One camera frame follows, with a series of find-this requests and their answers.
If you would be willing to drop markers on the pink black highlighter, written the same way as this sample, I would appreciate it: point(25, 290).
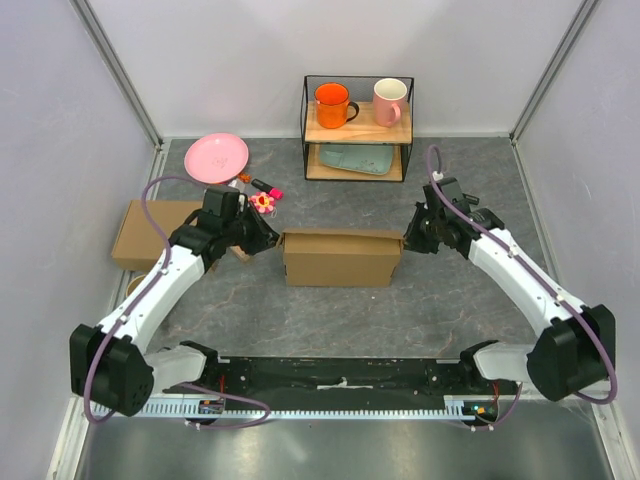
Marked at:
point(267, 188)

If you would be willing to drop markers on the pink plate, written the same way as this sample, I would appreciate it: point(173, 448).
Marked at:
point(216, 158)

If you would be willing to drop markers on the grey slotted cable duct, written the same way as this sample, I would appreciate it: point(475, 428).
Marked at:
point(178, 406)

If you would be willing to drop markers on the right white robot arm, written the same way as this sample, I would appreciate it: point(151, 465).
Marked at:
point(575, 344)

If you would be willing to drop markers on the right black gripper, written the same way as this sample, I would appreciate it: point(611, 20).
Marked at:
point(411, 240)

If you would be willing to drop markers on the black wire wooden shelf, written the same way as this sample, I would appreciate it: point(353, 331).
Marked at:
point(363, 130)

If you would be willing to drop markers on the light green tray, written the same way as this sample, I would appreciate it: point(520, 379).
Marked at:
point(367, 159)

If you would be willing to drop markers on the beige cup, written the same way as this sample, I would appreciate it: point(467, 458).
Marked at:
point(133, 284)

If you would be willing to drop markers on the foundation bottle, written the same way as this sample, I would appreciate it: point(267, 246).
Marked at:
point(241, 255)

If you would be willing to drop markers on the pink flower toy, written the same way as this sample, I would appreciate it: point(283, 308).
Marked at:
point(264, 203)

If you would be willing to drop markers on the orange black highlighter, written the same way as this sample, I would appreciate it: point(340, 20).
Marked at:
point(472, 200)

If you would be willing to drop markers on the closed brown cardboard box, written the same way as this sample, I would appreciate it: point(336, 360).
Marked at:
point(138, 246)

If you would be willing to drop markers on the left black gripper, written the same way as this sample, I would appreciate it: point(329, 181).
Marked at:
point(266, 235)

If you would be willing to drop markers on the orange mug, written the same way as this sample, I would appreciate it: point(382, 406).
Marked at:
point(333, 105)

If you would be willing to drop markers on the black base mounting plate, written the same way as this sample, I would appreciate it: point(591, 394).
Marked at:
point(288, 383)

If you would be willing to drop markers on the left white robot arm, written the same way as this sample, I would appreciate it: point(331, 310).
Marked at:
point(109, 363)

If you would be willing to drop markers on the pink mug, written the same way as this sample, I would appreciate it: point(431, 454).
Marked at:
point(389, 99)

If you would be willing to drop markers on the brown cardboard box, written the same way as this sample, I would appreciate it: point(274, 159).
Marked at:
point(315, 257)
point(138, 246)

